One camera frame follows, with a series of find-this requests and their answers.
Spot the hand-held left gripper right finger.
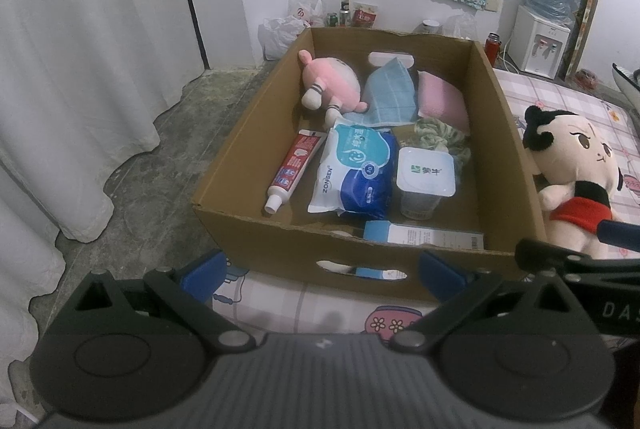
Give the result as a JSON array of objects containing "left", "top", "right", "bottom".
[{"left": 390, "top": 250, "right": 581, "bottom": 354}]

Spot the white power cable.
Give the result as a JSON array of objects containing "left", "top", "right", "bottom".
[{"left": 500, "top": 39, "right": 521, "bottom": 72}]

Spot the red white toothpaste tube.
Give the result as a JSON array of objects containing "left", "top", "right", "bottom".
[{"left": 264, "top": 130, "right": 328, "bottom": 215}]

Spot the black-haired plush doll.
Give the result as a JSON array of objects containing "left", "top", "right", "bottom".
[{"left": 522, "top": 104, "right": 628, "bottom": 260}]

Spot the white curtain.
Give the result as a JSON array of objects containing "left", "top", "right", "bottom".
[{"left": 0, "top": 0, "right": 208, "bottom": 410}]

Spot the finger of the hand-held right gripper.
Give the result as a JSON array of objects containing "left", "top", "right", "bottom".
[
  {"left": 515, "top": 236, "right": 640, "bottom": 280},
  {"left": 597, "top": 219, "right": 640, "bottom": 254}
]

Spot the pink towel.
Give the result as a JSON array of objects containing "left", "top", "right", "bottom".
[{"left": 416, "top": 70, "right": 471, "bottom": 133}]

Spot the grey green rolled quilt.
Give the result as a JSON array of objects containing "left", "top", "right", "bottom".
[{"left": 612, "top": 63, "right": 640, "bottom": 130}]

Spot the blue white wet wipes pack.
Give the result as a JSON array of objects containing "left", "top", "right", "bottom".
[{"left": 307, "top": 123, "right": 399, "bottom": 220}]

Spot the patterned folded board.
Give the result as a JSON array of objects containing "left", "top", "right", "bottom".
[{"left": 557, "top": 0, "right": 604, "bottom": 82}]

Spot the red packet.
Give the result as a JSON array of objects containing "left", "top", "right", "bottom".
[{"left": 352, "top": 4, "right": 378, "bottom": 29}]

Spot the white plastic bag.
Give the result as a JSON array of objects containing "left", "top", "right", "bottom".
[{"left": 259, "top": 16, "right": 306, "bottom": 60}]

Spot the blue white paper carton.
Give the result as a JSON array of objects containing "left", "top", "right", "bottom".
[{"left": 362, "top": 220, "right": 485, "bottom": 252}]

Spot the plaid printed bed sheet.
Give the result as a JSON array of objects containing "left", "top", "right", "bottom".
[{"left": 212, "top": 66, "right": 640, "bottom": 340}]

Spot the white yogurt cup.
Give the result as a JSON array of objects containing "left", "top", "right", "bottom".
[{"left": 395, "top": 146, "right": 457, "bottom": 220}]

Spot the cardboard box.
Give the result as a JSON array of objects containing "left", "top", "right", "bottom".
[{"left": 192, "top": 26, "right": 548, "bottom": 302}]

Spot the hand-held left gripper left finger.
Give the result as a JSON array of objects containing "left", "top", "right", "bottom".
[{"left": 62, "top": 249, "right": 256, "bottom": 354}]

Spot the green patterned cloth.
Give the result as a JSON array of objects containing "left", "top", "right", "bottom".
[{"left": 412, "top": 118, "right": 472, "bottom": 170}]

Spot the pink white plush toy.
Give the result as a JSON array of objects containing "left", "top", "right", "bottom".
[{"left": 298, "top": 50, "right": 370, "bottom": 130}]

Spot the clear plastic bag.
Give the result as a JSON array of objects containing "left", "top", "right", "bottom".
[{"left": 445, "top": 13, "right": 481, "bottom": 41}]

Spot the light blue towel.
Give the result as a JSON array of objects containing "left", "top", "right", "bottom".
[{"left": 342, "top": 59, "right": 420, "bottom": 127}]

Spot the white bag with red logo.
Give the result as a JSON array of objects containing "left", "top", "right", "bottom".
[{"left": 289, "top": 0, "right": 326, "bottom": 27}]

